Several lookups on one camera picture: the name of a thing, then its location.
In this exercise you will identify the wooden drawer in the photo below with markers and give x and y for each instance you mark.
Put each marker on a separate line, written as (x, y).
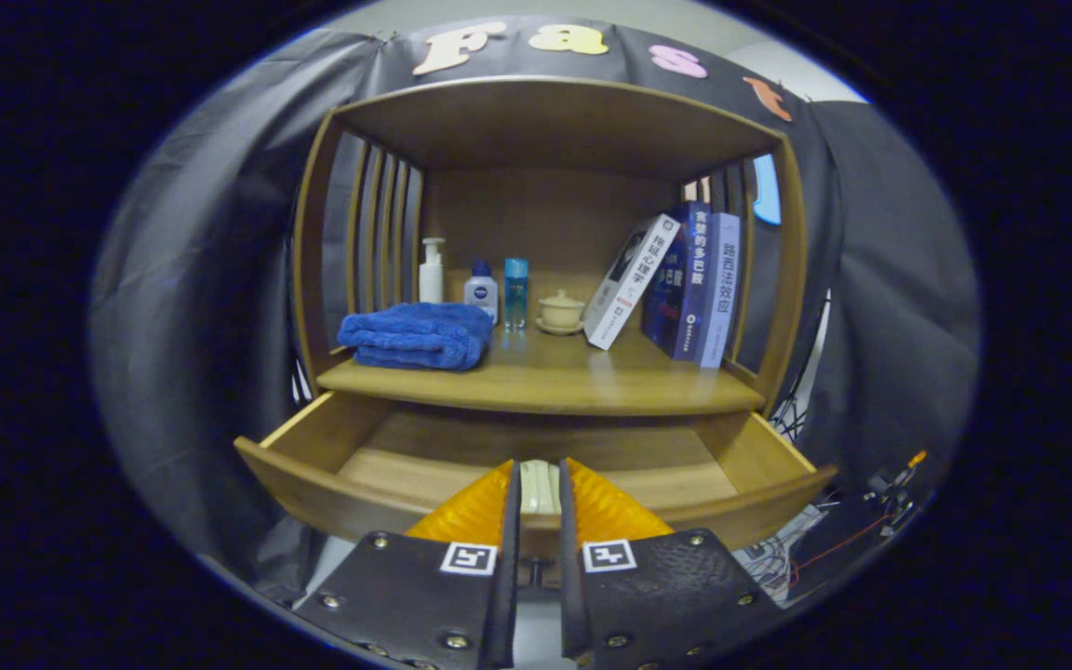
(331, 493)

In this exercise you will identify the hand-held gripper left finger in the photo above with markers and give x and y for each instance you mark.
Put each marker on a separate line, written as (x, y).
(499, 596)

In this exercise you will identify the black equipment with orange tip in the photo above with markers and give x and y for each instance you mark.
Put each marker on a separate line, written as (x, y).
(890, 493)

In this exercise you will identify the cream lidded teacup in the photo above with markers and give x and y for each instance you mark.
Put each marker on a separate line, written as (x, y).
(561, 312)

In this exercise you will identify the white book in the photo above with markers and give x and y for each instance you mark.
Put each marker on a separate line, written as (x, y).
(629, 279)

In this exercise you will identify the blue folded towel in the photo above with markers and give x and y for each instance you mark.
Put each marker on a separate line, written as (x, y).
(415, 337)

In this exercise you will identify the light purple book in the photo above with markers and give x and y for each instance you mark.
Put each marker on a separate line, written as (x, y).
(722, 298)

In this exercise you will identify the white bottle with blue cap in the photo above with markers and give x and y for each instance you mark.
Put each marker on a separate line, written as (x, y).
(481, 296)

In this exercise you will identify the dark blue book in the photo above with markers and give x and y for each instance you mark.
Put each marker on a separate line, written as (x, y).
(690, 279)

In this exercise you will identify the wooden cabinet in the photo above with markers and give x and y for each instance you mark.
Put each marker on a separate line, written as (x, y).
(545, 214)

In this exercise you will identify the white pump bottle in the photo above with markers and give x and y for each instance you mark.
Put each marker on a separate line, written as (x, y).
(431, 279)

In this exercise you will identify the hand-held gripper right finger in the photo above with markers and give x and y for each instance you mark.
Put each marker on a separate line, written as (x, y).
(578, 596)

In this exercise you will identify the pale green scrub brush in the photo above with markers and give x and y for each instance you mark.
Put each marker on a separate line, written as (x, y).
(539, 489)

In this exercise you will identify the wooden countertop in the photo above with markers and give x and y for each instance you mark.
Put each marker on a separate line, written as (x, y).
(573, 372)

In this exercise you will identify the clear blue bottle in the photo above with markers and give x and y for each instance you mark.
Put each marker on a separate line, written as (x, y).
(515, 298)

